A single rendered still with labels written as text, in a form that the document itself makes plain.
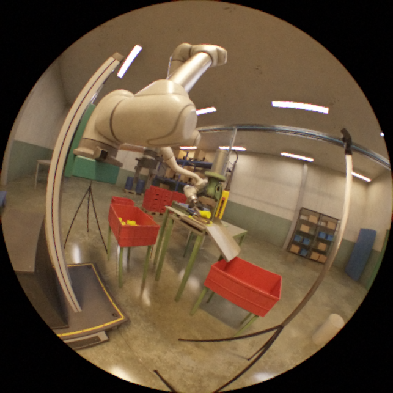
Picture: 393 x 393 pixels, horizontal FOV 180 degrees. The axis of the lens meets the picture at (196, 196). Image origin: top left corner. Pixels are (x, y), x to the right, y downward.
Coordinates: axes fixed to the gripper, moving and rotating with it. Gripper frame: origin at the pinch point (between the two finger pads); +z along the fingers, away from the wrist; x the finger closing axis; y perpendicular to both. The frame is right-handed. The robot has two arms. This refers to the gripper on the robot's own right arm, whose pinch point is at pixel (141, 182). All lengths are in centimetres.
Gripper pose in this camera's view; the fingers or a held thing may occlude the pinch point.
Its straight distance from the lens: 70.3
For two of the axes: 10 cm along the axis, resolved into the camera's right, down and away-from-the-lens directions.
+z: -2.9, 9.6, 0.5
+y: -5.1, -1.1, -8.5
